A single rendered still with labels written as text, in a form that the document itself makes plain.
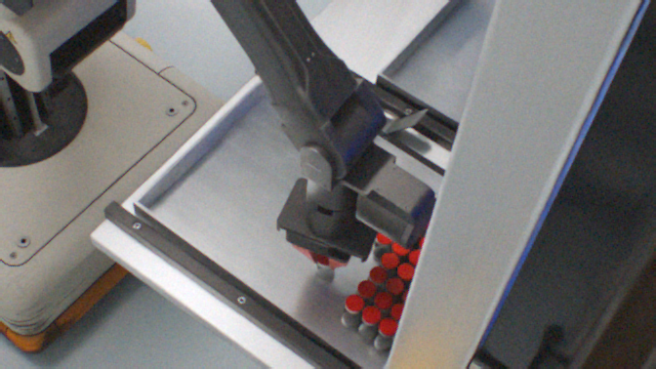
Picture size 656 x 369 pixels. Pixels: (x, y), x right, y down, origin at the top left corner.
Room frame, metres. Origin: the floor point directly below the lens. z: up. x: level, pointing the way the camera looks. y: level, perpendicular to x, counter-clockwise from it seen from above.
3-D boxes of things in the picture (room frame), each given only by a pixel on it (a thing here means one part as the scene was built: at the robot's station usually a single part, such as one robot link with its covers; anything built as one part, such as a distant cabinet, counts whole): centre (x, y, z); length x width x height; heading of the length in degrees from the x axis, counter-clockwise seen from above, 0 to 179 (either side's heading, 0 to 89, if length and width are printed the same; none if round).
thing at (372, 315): (0.55, -0.11, 0.90); 0.18 x 0.02 x 0.05; 149
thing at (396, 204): (0.53, -0.05, 1.13); 0.11 x 0.09 x 0.12; 61
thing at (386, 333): (0.53, -0.13, 0.90); 0.18 x 0.02 x 0.05; 149
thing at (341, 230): (0.54, -0.01, 1.03); 0.10 x 0.07 x 0.07; 74
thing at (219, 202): (0.61, 0.01, 0.90); 0.34 x 0.26 x 0.04; 59
